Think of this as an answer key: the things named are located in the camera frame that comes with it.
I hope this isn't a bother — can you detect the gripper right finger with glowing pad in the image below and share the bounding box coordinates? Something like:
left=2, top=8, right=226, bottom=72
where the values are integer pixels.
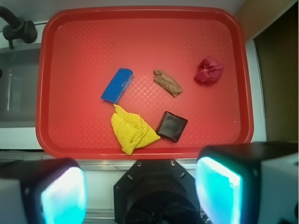
left=195, top=141, right=299, bottom=224

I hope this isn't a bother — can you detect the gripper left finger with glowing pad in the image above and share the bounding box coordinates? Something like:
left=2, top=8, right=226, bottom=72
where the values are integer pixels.
left=0, top=158, right=87, bottom=224

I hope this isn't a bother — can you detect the crumpled red paper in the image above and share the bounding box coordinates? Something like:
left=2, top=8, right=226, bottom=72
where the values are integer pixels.
left=195, top=56, right=224, bottom=84

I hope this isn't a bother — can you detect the brown crumpled paper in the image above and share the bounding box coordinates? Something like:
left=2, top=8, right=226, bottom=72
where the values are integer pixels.
left=153, top=70, right=183, bottom=97

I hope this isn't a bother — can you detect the yellow knitted cloth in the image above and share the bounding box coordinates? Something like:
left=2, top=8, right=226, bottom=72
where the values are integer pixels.
left=110, top=104, right=161, bottom=155

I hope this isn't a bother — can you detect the black square pouch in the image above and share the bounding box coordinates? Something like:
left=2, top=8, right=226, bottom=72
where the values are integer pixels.
left=156, top=111, right=188, bottom=143

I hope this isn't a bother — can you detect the steel sink basin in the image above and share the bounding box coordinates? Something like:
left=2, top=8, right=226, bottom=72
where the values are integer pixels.
left=0, top=47, right=40, bottom=128

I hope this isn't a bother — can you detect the blue folded cloth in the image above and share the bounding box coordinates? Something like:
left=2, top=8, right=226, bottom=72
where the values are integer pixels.
left=101, top=68, right=134, bottom=104

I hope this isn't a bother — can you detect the red plastic tray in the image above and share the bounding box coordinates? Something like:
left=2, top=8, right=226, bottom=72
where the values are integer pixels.
left=36, top=7, right=254, bottom=160

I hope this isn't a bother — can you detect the black faucet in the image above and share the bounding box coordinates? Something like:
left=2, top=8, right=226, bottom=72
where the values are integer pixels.
left=0, top=6, right=37, bottom=49

